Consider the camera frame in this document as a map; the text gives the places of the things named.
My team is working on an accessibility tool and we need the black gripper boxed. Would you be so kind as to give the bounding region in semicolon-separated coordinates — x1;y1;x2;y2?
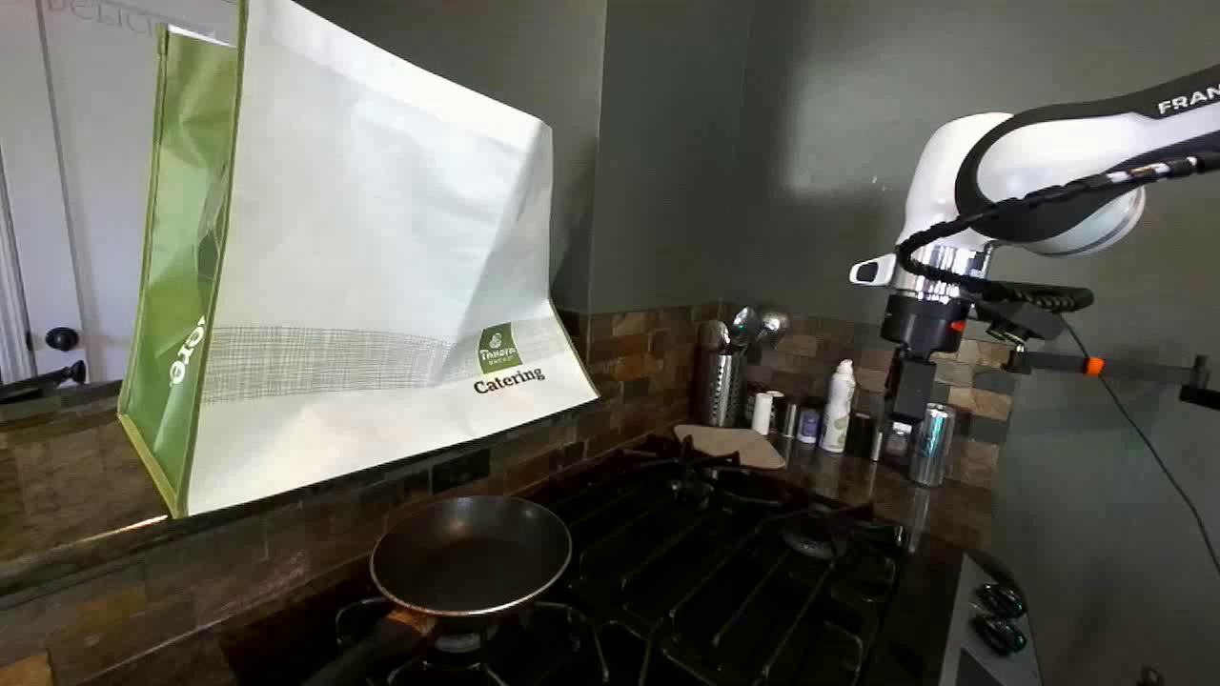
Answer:
881;293;970;426

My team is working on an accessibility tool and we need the black frying pan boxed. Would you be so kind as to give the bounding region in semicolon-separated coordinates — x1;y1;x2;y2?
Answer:
301;491;575;686

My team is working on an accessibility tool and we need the silver drink can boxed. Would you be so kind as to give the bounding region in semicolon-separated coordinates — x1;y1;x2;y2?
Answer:
906;398;962;491

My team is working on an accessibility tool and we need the dark cup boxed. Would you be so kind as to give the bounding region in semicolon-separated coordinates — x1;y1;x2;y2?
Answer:
847;410;890;463

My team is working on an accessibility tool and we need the white plastic bottle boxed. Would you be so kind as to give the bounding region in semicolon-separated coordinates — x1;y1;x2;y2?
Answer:
820;358;862;457

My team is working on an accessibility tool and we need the small white cup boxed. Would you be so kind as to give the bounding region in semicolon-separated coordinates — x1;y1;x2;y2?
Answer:
749;388;783;440

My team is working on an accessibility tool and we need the silver metal bottle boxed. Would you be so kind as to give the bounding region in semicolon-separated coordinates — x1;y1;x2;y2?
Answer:
699;316;749;430

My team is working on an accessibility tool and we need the black stove knob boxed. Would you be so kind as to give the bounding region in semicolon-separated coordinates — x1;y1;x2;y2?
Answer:
974;613;1031;660
978;577;1031;622

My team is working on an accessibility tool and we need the black gas stove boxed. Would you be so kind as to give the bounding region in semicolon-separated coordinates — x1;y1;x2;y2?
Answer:
226;435;1045;686

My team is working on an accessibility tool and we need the white green catering bag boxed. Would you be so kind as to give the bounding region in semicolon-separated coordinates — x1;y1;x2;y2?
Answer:
116;0;604;520

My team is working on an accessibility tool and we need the white panel door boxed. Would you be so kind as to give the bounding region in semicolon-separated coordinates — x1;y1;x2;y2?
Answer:
0;0;243;388

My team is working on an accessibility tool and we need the black stereo camera bar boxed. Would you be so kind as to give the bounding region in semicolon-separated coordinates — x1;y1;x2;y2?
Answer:
970;278;1098;316

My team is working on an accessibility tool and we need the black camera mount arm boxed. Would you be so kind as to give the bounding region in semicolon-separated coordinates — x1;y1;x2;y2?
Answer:
1003;312;1220;410

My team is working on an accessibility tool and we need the thin black camera cable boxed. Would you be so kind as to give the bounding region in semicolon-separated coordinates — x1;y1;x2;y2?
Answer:
1055;312;1220;576

